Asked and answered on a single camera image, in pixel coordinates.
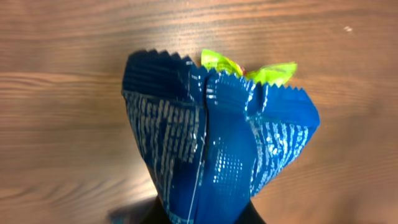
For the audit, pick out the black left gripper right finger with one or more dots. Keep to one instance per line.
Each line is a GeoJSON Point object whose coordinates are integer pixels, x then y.
{"type": "Point", "coordinates": [249, 215]}

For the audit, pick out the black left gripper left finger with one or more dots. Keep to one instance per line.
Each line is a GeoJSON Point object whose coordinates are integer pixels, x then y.
{"type": "Point", "coordinates": [155, 213]}

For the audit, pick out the blue snack wrapper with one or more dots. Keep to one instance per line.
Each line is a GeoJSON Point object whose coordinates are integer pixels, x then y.
{"type": "Point", "coordinates": [211, 141]}

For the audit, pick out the green snack bag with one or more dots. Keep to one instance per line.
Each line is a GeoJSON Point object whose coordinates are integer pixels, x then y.
{"type": "Point", "coordinates": [276, 74]}

